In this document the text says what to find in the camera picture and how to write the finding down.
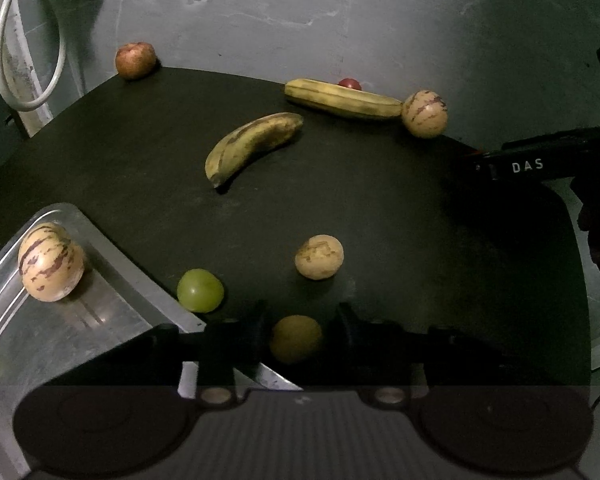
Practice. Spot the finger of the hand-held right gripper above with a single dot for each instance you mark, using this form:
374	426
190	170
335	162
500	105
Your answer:
472	165

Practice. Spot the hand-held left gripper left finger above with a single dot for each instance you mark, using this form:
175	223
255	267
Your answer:
247	335

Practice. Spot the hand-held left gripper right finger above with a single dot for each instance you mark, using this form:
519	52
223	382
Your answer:
347	332

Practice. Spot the tan round fruit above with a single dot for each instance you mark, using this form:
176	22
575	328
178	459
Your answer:
296	340

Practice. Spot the large striped pepino melon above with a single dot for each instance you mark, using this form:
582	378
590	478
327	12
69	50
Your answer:
424	115

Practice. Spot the small striped pepino melon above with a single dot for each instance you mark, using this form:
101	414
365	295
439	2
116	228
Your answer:
319	257

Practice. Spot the metal tray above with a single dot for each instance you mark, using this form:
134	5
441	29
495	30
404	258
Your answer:
55	340

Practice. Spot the green round fruit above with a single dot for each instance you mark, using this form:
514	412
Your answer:
200	291

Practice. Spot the straight spotted banana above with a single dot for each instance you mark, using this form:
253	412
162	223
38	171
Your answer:
340	100

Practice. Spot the small red fruit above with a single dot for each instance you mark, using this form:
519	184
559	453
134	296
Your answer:
349	83

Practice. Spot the curved spotted banana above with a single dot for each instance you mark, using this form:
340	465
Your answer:
255	145

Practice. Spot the large lobed pepino melon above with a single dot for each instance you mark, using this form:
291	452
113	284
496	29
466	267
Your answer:
52	267

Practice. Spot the reddish apple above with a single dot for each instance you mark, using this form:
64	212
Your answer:
135	60

